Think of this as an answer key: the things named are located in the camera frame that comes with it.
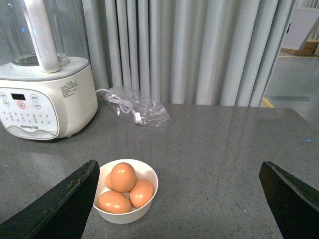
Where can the clear plastic bag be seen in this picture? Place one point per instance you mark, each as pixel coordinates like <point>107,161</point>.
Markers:
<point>137,108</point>

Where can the cardboard box background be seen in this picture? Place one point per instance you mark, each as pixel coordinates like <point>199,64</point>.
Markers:
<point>308,49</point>

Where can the white round bowl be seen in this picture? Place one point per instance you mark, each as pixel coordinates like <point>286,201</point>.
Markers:
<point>142,171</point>

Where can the brown egg right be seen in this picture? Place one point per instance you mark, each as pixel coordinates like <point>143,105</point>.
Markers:
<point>141,193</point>

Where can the grey pleated curtain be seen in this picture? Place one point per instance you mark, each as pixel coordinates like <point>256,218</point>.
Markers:
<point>203,52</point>

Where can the white Joyoung blender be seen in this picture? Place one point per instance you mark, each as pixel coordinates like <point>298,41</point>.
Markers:
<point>46,84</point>

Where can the brown egg back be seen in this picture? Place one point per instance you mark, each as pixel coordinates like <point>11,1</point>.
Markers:
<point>108,182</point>

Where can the brown egg top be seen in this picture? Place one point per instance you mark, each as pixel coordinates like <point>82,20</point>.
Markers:
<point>123,177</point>

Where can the brown egg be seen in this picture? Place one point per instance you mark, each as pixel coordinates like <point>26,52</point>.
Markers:
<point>108,182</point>
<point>141,193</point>
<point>123,177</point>
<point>114,202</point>

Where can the brown egg front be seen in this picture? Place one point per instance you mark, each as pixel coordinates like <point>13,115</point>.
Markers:
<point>114,202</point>

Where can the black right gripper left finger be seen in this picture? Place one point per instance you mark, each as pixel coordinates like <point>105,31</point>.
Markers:
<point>61,213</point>

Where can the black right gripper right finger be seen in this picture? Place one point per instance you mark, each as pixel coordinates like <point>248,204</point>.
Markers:
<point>293,203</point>

